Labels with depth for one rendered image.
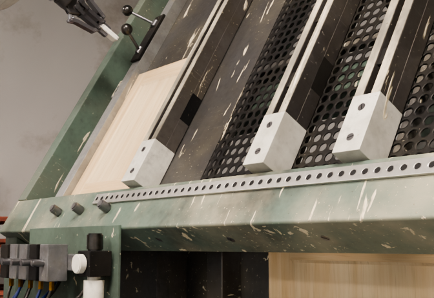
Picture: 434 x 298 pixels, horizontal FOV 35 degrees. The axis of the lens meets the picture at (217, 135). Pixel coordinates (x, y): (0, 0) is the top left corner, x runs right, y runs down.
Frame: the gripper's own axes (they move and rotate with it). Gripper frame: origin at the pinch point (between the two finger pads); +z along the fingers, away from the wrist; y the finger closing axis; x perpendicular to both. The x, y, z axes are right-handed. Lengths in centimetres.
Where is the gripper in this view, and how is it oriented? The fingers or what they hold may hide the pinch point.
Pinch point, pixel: (108, 33)
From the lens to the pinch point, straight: 235.5
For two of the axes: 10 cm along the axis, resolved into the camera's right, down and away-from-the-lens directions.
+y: -3.9, 8.1, -4.4
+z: 6.8, 5.8, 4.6
